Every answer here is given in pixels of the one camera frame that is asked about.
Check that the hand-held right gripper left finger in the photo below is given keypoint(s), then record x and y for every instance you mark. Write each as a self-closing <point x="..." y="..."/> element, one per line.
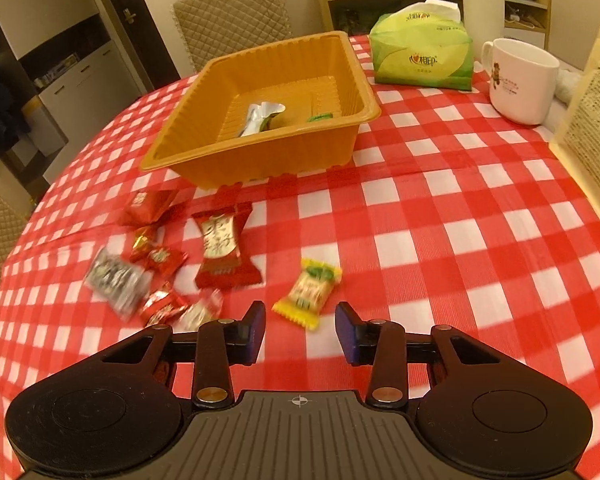
<point x="254" y="331"/>

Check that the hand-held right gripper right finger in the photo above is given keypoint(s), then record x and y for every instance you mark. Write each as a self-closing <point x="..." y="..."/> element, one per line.
<point x="347" y="336"/>

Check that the yellow snack packet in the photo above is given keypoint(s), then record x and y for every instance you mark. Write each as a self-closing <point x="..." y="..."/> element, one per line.
<point x="307" y="290"/>

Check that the large red snack packet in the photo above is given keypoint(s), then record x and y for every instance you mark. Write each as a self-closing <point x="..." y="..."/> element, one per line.
<point x="225" y="250"/>

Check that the red flower print candy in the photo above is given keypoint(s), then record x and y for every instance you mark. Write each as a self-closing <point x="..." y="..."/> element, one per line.
<point x="145" y="207"/>

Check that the orange plastic tray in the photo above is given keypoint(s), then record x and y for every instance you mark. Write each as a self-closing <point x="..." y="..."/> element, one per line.
<point x="260" y="160"/>

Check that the pale pink wrapped candy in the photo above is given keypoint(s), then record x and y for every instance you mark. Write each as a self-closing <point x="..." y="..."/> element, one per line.
<point x="197" y="312"/>

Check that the red wrapped candy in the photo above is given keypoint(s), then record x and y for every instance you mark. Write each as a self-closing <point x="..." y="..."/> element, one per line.
<point x="164" y="259"/>
<point x="162" y="305"/>

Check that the small red gold candy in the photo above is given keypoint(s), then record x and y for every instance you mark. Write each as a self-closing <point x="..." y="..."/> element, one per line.
<point x="142" y="241"/>

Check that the red white checkered tablecloth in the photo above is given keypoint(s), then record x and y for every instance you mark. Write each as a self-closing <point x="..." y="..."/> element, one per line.
<point x="430" y="210"/>

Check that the grey black snack packet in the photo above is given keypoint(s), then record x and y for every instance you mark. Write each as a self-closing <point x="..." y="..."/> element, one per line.
<point x="112" y="277"/>

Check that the silver snack packet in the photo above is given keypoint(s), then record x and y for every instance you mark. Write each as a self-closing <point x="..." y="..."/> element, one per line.
<point x="255" y="117"/>

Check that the small green candy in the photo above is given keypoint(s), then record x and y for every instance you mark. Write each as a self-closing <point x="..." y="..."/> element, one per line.
<point x="320" y="116"/>

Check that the beige quilted chair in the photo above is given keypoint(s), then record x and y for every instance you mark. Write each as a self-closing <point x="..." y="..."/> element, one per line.
<point x="230" y="20"/>
<point x="0" y="225"/>

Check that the green tissue pack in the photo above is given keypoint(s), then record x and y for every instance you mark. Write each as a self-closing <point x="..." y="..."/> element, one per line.
<point x="420" y="55"/>

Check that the white cabinet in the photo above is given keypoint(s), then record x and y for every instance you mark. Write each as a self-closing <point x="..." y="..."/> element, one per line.
<point x="85" y="75"/>

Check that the white mug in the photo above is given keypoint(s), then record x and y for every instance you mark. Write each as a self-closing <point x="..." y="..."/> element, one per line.
<point x="525" y="85"/>

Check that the dark brown door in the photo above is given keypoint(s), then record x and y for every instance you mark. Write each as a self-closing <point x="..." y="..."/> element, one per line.
<point x="145" y="35"/>

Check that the grey white cloth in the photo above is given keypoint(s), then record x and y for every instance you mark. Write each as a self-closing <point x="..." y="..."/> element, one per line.
<point x="567" y="85"/>

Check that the beige printed paper sheet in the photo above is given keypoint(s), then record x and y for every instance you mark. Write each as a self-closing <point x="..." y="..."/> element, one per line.
<point x="595" y="110"/>

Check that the white thermos bottle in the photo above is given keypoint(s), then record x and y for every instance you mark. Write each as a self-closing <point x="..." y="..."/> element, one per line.
<point x="482" y="10"/>

